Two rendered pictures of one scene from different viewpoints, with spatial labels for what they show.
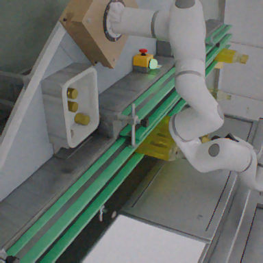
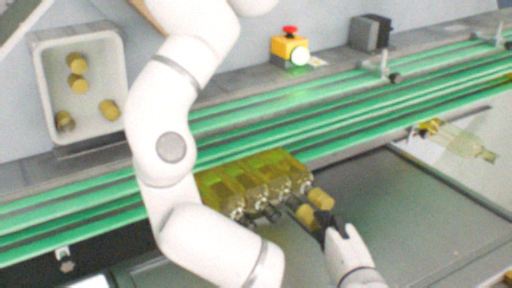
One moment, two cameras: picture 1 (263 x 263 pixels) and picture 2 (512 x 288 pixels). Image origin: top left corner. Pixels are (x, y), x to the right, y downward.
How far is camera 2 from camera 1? 0.67 m
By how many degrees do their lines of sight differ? 30
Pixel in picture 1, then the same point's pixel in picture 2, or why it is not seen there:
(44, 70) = (36, 19)
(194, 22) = not seen: outside the picture
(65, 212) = not seen: outside the picture
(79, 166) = (61, 175)
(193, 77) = (156, 69)
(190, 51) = (163, 17)
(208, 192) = not seen: outside the picture
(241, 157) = (214, 260)
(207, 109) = (134, 133)
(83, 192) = (29, 211)
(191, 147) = (159, 201)
